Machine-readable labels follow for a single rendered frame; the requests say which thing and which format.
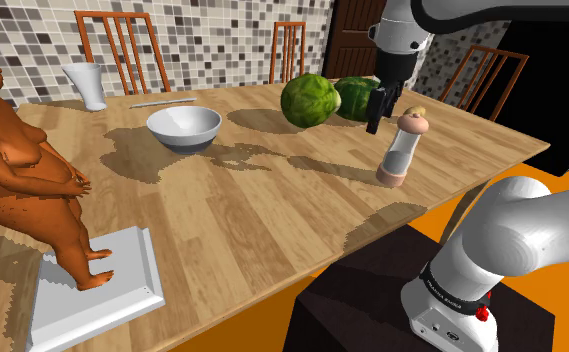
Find dark robot stand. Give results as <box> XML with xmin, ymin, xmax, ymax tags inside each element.
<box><xmin>282</xmin><ymin>225</ymin><xmax>556</xmax><ymax>352</ymax></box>

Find large orange wooden chair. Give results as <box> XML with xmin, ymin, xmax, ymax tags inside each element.
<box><xmin>74</xmin><ymin>10</ymin><xmax>173</xmax><ymax>96</ymax></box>

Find clear pink salt grinder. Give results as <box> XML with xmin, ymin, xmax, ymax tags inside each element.
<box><xmin>375</xmin><ymin>105</ymin><xmax>430</xmax><ymax>188</ymax></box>

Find dark brown door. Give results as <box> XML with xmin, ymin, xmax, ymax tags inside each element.
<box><xmin>321</xmin><ymin>0</ymin><xmax>388</xmax><ymax>81</ymax></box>

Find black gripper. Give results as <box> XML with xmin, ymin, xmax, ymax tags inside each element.
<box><xmin>365</xmin><ymin>49</ymin><xmax>420</xmax><ymax>136</ymax></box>

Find wooden table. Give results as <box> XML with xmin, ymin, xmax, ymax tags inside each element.
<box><xmin>0</xmin><ymin>77</ymin><xmax>552</xmax><ymax>352</ymax></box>

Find white thin stick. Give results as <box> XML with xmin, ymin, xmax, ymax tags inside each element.
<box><xmin>129</xmin><ymin>97</ymin><xmax>198</xmax><ymax>109</ymax></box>

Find green cabbage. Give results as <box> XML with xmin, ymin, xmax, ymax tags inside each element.
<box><xmin>280</xmin><ymin>72</ymin><xmax>343</xmax><ymax>130</ymax></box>

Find narrow orange wooden chair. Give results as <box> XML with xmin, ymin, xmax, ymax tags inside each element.
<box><xmin>269</xmin><ymin>21</ymin><xmax>308</xmax><ymax>85</ymax></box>

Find white bowl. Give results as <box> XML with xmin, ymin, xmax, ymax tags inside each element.
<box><xmin>146</xmin><ymin>105</ymin><xmax>223</xmax><ymax>156</ymax></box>

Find white cup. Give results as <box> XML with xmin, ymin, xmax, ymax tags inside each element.
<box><xmin>61</xmin><ymin>62</ymin><xmax>108</xmax><ymax>113</ymax></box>

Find orange human figure white base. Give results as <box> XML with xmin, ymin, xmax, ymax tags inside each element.
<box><xmin>0</xmin><ymin>39</ymin><xmax>167</xmax><ymax>352</ymax></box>

